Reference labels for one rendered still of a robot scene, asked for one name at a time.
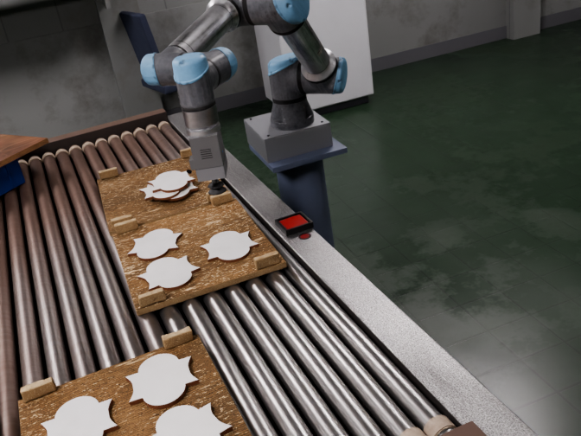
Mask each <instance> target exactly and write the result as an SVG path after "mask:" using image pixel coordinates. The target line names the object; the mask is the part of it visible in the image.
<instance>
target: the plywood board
mask: <svg viewBox="0 0 581 436"><path fill-rule="evenodd" d="M47 143H49V142H48V138H38V137H28V136H17V135H6V134H0V167H2V166H4V165H5V164H8V163H10V162H12V161H14V160H16V159H18V158H19V157H22V156H24V155H26V154H28V153H30V152H31V151H34V150H36V149H38V148H40V147H42V146H43V145H45V144H47Z"/></svg>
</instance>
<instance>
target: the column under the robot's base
mask: <svg viewBox="0 0 581 436"><path fill-rule="evenodd" d="M332 140H333V145H332V146H329V147H325V148H322V149H319V150H316V151H311V152H307V153H304V154H301V155H297V156H294V157H289V158H286V159H283V160H279V161H276V162H273V163H267V162H266V161H265V160H264V159H263V158H262V157H261V156H260V155H259V154H258V153H257V152H256V151H255V150H254V149H253V148H252V147H251V146H250V145H249V147H250V150H251V151H252V152H253V153H254V154H255V155H256V156H257V157H258V158H259V159H260V160H261V161H262V162H263V163H264V164H265V165H266V166H267V167H268V168H269V169H270V170H271V171H272V172H273V173H277V178H278V187H279V192H280V197H281V200H282V201H283V202H284V203H285V204H286V205H287V206H289V207H290V208H291V209H292V210H293V211H294V212H295V213H296V212H299V211H302V212H303V213H304V214H305V215H306V216H307V217H309V218H310V219H311V220H312V221H313V224H314V227H313V229H314V230H315V231H316V232H317V233H318V234H320V235H321V236H322V237H323V238H324V239H325V240H326V241H327V242H328V243H329V244H330V245H331V246H332V247H333V248H335V244H334V238H333V231H332V225H331V219H330V212H329V199H328V193H327V187H326V180H325V174H324V167H323V159H325V158H329V157H334V156H337V155H341V154H343V153H347V152H348V148H347V147H346V146H345V145H343V144H342V143H340V142H339V141H337V140H336V139H334V138H333V137H332Z"/></svg>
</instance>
